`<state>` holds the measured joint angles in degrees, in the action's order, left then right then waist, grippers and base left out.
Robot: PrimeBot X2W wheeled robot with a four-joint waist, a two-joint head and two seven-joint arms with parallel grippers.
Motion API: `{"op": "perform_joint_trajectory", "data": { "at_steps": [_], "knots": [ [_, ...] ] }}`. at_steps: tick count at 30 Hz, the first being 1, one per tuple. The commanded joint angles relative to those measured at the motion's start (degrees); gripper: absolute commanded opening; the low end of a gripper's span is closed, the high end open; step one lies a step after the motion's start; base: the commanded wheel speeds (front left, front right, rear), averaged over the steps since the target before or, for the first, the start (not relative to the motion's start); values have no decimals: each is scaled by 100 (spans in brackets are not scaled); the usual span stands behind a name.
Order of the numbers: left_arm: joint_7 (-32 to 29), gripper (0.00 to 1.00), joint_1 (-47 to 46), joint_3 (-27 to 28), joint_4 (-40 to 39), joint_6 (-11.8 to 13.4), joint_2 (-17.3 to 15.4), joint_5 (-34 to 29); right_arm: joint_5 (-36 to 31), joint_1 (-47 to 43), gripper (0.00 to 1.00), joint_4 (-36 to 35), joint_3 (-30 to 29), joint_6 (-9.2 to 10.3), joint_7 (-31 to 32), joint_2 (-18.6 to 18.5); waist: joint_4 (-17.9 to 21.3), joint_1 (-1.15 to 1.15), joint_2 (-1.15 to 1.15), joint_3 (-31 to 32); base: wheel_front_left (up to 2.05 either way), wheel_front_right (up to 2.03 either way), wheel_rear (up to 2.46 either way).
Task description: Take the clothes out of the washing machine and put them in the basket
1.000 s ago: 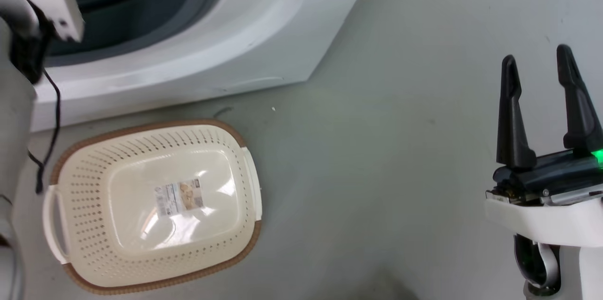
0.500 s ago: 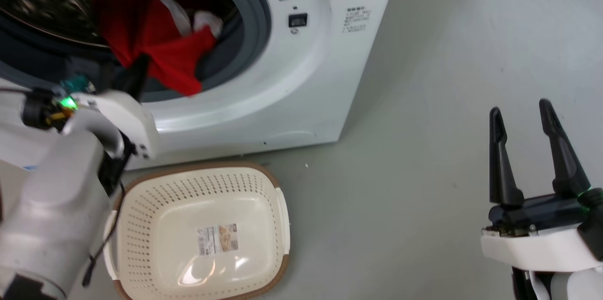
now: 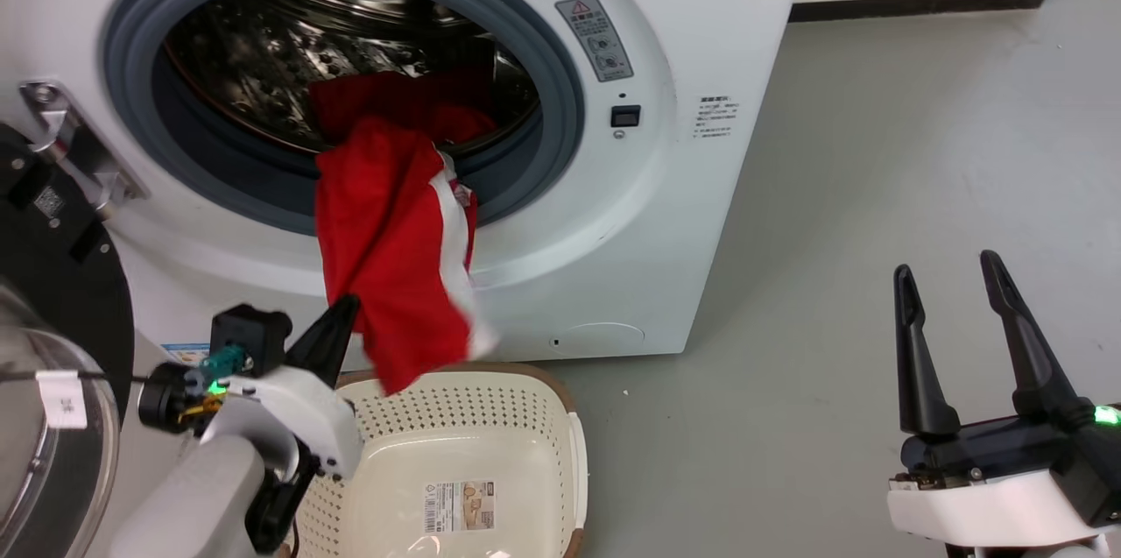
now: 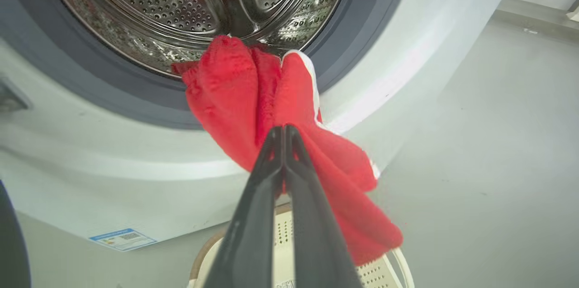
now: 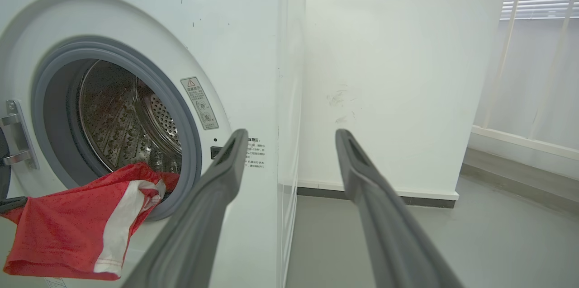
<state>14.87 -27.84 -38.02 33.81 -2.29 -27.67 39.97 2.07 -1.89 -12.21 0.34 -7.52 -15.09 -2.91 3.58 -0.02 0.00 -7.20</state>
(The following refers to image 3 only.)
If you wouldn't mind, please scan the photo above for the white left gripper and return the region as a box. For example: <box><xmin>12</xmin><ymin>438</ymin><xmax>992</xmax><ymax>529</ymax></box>
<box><xmin>200</xmin><ymin>294</ymin><xmax>365</xmax><ymax>554</ymax></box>

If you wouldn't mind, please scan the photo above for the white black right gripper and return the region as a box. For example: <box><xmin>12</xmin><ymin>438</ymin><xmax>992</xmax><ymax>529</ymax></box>
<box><xmin>886</xmin><ymin>249</ymin><xmax>1121</xmax><ymax>550</ymax></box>

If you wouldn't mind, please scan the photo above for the cream perforated laundry basket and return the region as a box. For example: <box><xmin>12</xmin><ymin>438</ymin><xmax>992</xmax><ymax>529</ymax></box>
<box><xmin>285</xmin><ymin>363</ymin><xmax>589</xmax><ymax>558</ymax></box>

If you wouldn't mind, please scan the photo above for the white front-load washing machine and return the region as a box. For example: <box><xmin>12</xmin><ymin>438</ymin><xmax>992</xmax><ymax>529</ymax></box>
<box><xmin>0</xmin><ymin>0</ymin><xmax>814</xmax><ymax>371</ymax></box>

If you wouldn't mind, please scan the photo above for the barcode label sticker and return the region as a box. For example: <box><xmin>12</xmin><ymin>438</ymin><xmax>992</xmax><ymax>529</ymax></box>
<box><xmin>423</xmin><ymin>480</ymin><xmax>497</xmax><ymax>535</ymax></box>

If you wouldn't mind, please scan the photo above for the red garment with white stripe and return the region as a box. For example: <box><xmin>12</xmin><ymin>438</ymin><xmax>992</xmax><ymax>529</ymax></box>
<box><xmin>308</xmin><ymin>72</ymin><xmax>502</xmax><ymax>397</ymax></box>

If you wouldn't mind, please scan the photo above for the black glass washer door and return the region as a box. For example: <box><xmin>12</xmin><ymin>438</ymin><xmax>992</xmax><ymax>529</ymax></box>
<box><xmin>0</xmin><ymin>124</ymin><xmax>135</xmax><ymax>558</ymax></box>

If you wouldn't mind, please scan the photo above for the small text label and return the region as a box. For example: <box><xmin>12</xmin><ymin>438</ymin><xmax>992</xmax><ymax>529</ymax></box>
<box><xmin>692</xmin><ymin>95</ymin><xmax>741</xmax><ymax>140</ymax></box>

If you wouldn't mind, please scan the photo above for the metal door hinge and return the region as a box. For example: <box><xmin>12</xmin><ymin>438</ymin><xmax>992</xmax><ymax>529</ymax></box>
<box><xmin>19</xmin><ymin>81</ymin><xmax>148</xmax><ymax>210</ymax></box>

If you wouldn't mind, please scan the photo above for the stainless steel washer drum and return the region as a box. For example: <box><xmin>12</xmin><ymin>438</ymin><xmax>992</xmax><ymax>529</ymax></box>
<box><xmin>162</xmin><ymin>0</ymin><xmax>539</xmax><ymax>160</ymax></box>

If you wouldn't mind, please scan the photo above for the grey rubber door gasket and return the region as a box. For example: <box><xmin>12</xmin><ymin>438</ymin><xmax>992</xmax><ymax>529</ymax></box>
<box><xmin>103</xmin><ymin>0</ymin><xmax>586</xmax><ymax>237</ymax></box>

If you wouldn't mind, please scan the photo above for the grey warning sticker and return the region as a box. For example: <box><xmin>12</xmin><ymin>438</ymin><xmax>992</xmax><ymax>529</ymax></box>
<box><xmin>555</xmin><ymin>0</ymin><xmax>634</xmax><ymax>83</ymax></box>

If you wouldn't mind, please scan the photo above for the thin black cable white tag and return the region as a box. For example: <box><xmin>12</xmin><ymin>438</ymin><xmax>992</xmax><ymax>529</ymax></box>
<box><xmin>0</xmin><ymin>369</ymin><xmax>152</xmax><ymax>430</ymax></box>

